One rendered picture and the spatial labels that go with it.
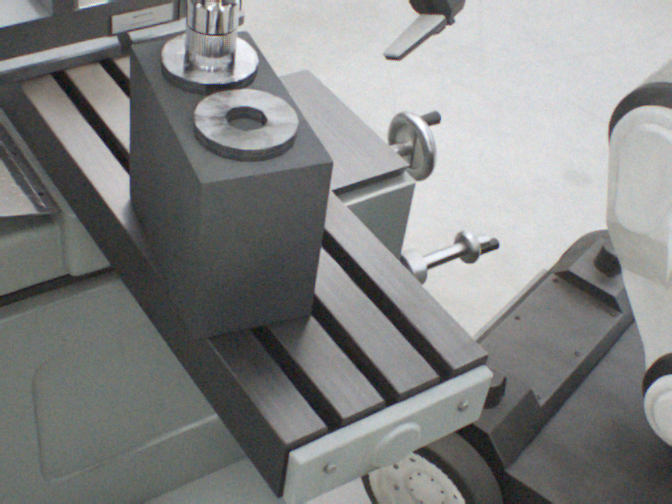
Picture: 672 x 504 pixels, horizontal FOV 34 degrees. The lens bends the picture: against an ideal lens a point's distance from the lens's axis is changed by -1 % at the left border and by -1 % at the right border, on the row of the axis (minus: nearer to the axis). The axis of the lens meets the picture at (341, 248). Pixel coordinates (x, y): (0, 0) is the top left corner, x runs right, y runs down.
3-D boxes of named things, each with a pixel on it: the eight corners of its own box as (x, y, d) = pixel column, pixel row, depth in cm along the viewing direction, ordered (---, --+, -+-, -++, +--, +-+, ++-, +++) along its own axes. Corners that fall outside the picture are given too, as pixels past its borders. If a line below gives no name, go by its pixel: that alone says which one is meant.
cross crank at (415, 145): (406, 148, 190) (417, 91, 183) (448, 188, 184) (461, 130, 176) (328, 173, 183) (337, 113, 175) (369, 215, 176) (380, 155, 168)
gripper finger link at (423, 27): (400, 54, 97) (445, 13, 99) (377, 53, 99) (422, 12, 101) (408, 69, 98) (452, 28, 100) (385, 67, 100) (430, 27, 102)
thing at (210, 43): (242, 68, 101) (246, 15, 98) (192, 73, 99) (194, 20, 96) (227, 41, 104) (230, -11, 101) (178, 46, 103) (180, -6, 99)
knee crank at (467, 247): (483, 237, 190) (491, 210, 186) (506, 259, 186) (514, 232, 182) (380, 277, 179) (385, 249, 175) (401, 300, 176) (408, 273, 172)
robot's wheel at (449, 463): (486, 562, 149) (521, 472, 136) (466, 586, 146) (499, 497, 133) (369, 480, 157) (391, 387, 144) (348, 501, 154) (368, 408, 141)
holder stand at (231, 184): (236, 177, 121) (250, 17, 108) (313, 316, 107) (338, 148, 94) (128, 195, 117) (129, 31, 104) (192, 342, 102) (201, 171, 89)
